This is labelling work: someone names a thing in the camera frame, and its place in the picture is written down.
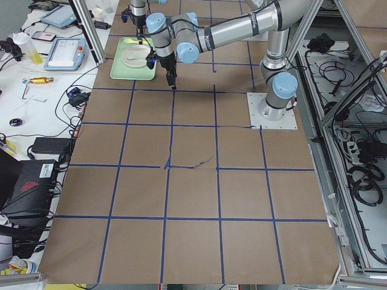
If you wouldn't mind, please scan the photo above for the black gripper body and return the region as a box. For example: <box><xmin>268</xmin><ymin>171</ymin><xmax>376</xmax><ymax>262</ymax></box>
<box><xmin>134</xmin><ymin>15</ymin><xmax>145</xmax><ymax>28</ymax></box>
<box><xmin>159</xmin><ymin>52</ymin><xmax>177</xmax><ymax>69</ymax></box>

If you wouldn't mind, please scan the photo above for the yellow plastic fork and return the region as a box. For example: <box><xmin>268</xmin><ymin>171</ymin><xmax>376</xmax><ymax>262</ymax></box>
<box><xmin>123</xmin><ymin>38</ymin><xmax>139</xmax><ymax>44</ymax></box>

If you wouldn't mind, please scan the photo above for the white round plate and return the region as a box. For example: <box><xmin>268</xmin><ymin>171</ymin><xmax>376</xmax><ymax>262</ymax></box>
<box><xmin>122</xmin><ymin>45</ymin><xmax>151</xmax><ymax>68</ymax></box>

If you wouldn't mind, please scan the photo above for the pale green plastic spoon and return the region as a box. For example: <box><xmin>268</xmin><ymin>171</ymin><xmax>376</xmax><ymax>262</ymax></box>
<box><xmin>125</xmin><ymin>54</ymin><xmax>146</xmax><ymax>60</ymax></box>

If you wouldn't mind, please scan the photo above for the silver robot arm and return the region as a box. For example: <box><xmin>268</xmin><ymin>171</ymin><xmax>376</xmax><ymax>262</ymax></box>
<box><xmin>146</xmin><ymin>1</ymin><xmax>310</xmax><ymax>121</ymax></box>
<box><xmin>129</xmin><ymin>0</ymin><xmax>168</xmax><ymax>44</ymax></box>

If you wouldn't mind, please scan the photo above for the light green tray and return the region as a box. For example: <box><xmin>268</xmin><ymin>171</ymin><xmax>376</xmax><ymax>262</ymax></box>
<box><xmin>110</xmin><ymin>37</ymin><xmax>156</xmax><ymax>80</ymax></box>

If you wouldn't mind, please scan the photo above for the white paper cup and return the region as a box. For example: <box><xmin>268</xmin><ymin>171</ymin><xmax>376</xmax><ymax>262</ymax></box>
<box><xmin>91</xmin><ymin>7</ymin><xmax>105</xmax><ymax>22</ymax></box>

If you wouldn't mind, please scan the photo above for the near teach pendant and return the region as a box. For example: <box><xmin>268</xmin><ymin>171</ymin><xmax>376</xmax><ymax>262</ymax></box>
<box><xmin>44</xmin><ymin>38</ymin><xmax>88</xmax><ymax>71</ymax></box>

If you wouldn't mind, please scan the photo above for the teach pendant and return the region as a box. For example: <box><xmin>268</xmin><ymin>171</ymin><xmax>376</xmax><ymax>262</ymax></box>
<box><xmin>44</xmin><ymin>38</ymin><xmax>88</xmax><ymax>71</ymax></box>
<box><xmin>41</xmin><ymin>5</ymin><xmax>76</xmax><ymax>28</ymax></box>

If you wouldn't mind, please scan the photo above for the far teach pendant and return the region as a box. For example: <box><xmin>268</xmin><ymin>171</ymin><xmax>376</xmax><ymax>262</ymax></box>
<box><xmin>41</xmin><ymin>5</ymin><xmax>76</xmax><ymax>28</ymax></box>

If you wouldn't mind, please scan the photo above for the black smartphone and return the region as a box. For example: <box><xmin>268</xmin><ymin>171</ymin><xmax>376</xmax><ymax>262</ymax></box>
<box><xmin>31</xmin><ymin>31</ymin><xmax>57</xmax><ymax>42</ymax></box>

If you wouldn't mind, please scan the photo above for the gold metal cylinder tool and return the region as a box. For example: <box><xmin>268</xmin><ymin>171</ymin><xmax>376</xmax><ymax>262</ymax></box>
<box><xmin>28</xmin><ymin>77</ymin><xmax>54</xmax><ymax>85</ymax></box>

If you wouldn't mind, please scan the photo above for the yellow liquid squeeze bottle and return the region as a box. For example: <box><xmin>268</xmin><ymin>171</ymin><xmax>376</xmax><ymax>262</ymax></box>
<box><xmin>13</xmin><ymin>32</ymin><xmax>43</xmax><ymax>65</ymax></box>

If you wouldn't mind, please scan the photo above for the black power adapter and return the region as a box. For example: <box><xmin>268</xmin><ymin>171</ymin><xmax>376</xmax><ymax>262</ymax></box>
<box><xmin>27</xmin><ymin>137</ymin><xmax>71</xmax><ymax>160</ymax></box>

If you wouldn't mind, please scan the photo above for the black computer box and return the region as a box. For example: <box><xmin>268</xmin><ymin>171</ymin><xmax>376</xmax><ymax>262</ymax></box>
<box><xmin>1</xmin><ymin>159</ymin><xmax>59</xmax><ymax>217</ymax></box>

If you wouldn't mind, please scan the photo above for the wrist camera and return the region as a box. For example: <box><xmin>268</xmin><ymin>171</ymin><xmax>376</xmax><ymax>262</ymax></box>
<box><xmin>121</xmin><ymin>8</ymin><xmax>132</xmax><ymax>23</ymax></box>
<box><xmin>146</xmin><ymin>49</ymin><xmax>157</xmax><ymax>69</ymax></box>

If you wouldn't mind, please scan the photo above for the aluminium frame post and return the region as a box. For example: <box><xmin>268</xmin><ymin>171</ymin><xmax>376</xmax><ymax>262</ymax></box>
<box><xmin>68</xmin><ymin>0</ymin><xmax>106</xmax><ymax>64</ymax></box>

